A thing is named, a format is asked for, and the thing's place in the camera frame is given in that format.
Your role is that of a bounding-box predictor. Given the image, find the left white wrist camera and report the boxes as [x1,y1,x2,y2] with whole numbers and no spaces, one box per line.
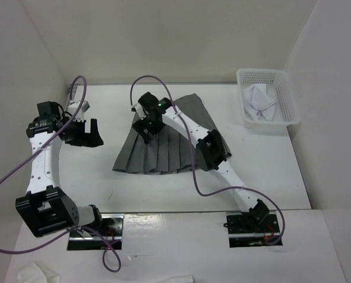
[67,99,91,122]

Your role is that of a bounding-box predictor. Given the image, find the crumpled white tissue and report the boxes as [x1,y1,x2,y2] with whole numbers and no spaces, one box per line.
[17,262,60,283]

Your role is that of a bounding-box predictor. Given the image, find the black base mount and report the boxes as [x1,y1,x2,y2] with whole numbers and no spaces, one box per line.
[67,214,124,251]
[223,212,281,248]

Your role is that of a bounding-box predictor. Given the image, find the white cloth in basket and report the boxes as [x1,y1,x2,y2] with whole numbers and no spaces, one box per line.
[241,83,283,124]

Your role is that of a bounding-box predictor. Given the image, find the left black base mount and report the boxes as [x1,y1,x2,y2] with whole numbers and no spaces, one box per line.
[67,214,124,251]

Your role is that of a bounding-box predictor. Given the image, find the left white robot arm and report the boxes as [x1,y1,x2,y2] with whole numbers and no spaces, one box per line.
[15,101,104,238]

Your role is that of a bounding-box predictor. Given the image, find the purple cable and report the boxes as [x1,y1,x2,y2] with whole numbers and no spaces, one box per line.
[0,75,122,272]
[130,75,288,246]

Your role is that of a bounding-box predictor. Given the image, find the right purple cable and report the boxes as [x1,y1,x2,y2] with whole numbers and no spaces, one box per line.
[130,75,288,246]

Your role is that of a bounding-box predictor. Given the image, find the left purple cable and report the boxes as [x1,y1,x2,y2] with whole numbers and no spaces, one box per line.
[0,75,122,272]

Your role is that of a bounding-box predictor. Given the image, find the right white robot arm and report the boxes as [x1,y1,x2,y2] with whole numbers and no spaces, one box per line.
[131,92,270,232]

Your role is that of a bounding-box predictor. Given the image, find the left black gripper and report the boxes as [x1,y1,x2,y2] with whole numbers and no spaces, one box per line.
[62,116,103,147]

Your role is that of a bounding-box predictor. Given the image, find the grey pleated skirt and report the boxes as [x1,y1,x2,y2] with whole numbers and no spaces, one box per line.
[112,93,217,175]

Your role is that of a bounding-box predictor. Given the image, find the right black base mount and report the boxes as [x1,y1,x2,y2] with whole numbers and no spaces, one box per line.
[223,212,281,248]

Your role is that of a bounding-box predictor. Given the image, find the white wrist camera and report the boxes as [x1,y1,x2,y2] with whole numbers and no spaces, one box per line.
[131,103,147,120]
[67,99,91,122]

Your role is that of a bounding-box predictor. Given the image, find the white plastic basket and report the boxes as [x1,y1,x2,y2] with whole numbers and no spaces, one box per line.
[237,68,300,133]

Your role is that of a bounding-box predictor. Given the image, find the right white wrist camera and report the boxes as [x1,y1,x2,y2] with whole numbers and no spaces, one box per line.
[131,103,147,120]

